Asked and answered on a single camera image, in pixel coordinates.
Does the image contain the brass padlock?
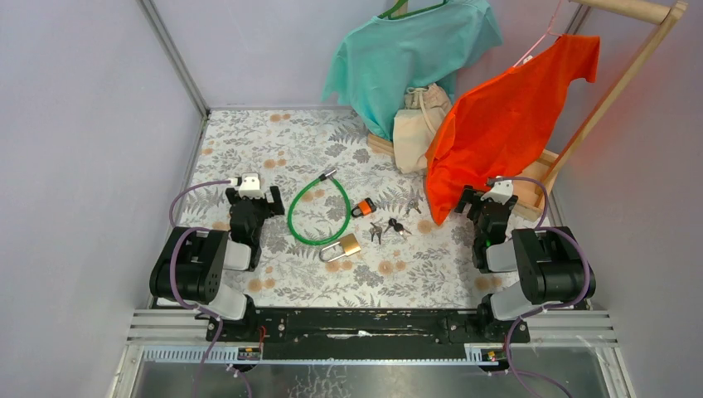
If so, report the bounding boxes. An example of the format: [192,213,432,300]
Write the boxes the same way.
[318,233,361,263]

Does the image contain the pink clothes hanger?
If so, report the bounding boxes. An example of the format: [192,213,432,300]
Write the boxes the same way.
[511,0,565,69]

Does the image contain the beige drawstring bag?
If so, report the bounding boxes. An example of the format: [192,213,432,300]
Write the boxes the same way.
[392,83,452,174]

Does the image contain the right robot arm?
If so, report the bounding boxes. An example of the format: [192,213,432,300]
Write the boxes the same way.
[455,181,596,342]

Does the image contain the black head key bunch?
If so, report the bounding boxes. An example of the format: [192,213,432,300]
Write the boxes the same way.
[385,218,412,239]

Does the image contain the floral table mat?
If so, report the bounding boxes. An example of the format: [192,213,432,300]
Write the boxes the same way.
[174,109,518,308]

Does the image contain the orange black padlock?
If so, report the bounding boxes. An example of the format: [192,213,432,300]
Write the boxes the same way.
[351,197,377,218]

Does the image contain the orange t-shirt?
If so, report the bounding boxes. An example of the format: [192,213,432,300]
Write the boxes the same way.
[425,35,600,225]

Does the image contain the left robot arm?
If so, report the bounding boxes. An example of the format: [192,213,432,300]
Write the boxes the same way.
[149,186,285,341]

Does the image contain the wooden clothes rack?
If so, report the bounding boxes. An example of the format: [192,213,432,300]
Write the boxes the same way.
[366,0,689,223]

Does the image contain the cable lock key pair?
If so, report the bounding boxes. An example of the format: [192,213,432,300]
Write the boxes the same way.
[405,198,422,216]

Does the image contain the green cable lock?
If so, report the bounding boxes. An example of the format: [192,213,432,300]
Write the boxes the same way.
[286,168,352,246]

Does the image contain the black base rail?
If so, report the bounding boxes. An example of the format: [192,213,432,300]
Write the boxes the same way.
[206,307,531,361]

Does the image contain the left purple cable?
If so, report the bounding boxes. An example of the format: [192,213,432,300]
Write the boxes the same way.
[167,178,254,398]

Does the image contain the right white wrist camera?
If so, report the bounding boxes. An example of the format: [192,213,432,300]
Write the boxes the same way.
[480,177,514,205]

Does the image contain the teal t-shirt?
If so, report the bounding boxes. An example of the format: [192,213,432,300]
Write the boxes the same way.
[321,1,503,141]

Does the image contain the green clothes hanger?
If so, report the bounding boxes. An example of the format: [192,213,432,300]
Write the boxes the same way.
[377,0,448,20]

